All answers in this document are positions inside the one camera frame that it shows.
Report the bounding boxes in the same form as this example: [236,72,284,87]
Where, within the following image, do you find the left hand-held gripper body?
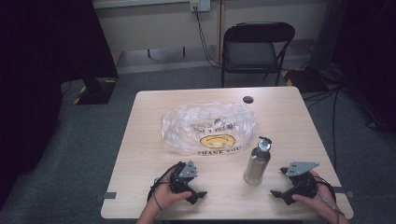
[169,160,199,194]

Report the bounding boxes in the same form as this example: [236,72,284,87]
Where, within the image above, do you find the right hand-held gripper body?
[286,161,320,198]

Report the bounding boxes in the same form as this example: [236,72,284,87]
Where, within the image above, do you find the stainless steel water bottle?
[243,135,273,188]

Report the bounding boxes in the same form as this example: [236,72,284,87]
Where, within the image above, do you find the clear plastic bag yellow smiley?
[160,101,258,157]

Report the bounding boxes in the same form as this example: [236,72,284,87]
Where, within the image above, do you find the person's right hand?
[291,169,346,219]

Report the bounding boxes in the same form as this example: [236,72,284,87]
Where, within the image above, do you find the person's left hand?
[151,173,193,212]

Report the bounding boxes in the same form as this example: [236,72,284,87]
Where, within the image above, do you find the black box on floor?
[283,67,329,94]

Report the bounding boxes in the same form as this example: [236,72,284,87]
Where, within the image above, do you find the black stand base yellow stripes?
[73,77,119,106]

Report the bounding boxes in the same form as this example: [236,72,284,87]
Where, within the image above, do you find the black folding chair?
[220,21,296,89]

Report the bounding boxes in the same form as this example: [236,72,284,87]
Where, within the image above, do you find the black curtain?
[0,0,120,208]
[330,0,396,133]

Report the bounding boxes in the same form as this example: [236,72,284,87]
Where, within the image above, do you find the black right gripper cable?
[313,175,347,224]

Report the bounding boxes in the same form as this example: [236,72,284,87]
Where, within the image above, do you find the grey metal table bracket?
[332,186,356,199]
[95,191,118,203]

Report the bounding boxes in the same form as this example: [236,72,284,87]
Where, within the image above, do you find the black floor cable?
[302,86,345,164]

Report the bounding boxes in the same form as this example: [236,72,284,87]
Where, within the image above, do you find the black wall outlet cable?
[192,5,223,69]

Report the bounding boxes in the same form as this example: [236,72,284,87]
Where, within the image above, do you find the white wall outlet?
[189,0,212,13]

